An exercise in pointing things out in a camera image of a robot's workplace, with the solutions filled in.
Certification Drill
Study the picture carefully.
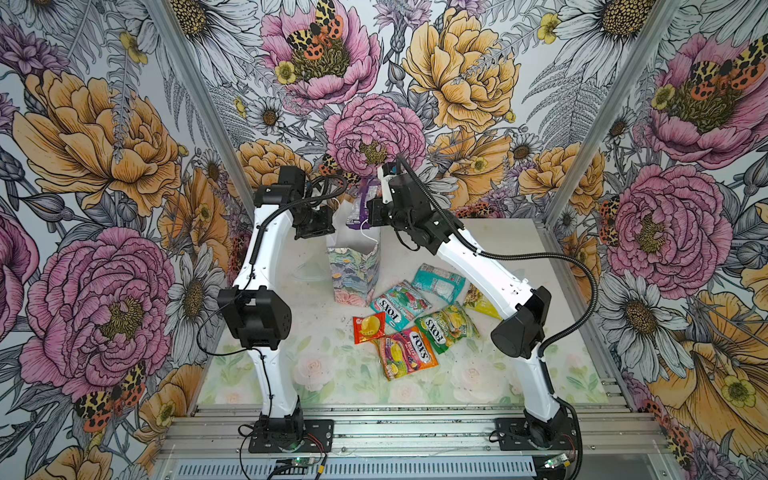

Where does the large purple snack packet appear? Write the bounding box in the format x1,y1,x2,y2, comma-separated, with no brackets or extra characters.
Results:
347,179,380,229

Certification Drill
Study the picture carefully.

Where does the floral paper gift bag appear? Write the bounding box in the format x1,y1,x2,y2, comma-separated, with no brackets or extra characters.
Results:
325,201,381,307

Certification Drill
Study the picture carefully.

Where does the yellow corn chips packet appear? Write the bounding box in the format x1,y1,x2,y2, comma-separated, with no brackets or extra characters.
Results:
463,284,501,320

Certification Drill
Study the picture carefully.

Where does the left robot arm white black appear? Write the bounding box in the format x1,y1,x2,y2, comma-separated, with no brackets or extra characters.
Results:
217,166,347,444

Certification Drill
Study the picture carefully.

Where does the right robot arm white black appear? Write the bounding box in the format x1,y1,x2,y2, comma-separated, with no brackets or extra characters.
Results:
367,159,570,449

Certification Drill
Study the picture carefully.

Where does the teal Fox's candy packet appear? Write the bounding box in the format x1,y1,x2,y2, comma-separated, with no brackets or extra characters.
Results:
411,263,466,304

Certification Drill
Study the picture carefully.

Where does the green red Fox's packet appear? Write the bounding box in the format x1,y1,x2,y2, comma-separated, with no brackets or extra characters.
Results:
370,280,432,331

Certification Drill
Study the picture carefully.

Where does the small red lemon sachet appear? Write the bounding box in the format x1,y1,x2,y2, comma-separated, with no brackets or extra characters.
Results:
353,312,387,344

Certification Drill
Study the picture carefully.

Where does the green yellow Fox's packet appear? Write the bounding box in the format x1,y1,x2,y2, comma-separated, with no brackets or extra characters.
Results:
415,303,478,354

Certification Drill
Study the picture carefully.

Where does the orange fruit Fox's packet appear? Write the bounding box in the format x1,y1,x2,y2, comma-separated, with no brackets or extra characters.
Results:
374,326,438,381

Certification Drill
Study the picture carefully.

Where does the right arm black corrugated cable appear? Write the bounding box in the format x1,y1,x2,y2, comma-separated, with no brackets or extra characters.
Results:
395,155,600,359

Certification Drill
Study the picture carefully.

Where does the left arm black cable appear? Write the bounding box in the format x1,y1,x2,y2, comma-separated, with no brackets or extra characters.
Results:
194,173,350,421

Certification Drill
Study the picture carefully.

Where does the left corner aluminium post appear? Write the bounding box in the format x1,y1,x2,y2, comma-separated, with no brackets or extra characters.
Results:
147,1,255,223

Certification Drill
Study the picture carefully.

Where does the corner aluminium post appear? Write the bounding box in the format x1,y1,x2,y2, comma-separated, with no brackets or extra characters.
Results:
543,0,682,229
147,1,255,223

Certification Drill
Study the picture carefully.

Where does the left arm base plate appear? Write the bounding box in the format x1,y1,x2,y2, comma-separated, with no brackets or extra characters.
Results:
247,419,335,454

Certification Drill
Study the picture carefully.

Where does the aluminium mounting rail frame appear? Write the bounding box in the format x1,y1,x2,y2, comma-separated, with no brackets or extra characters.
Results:
158,405,666,459

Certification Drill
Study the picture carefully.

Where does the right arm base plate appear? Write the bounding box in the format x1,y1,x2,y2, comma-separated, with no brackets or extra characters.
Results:
488,417,580,452

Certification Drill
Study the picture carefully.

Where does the white vented cable duct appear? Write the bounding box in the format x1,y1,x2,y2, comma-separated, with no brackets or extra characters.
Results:
167,457,538,480

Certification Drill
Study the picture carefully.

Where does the right corner aluminium post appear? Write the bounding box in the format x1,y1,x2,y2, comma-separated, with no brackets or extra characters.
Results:
543,0,682,229

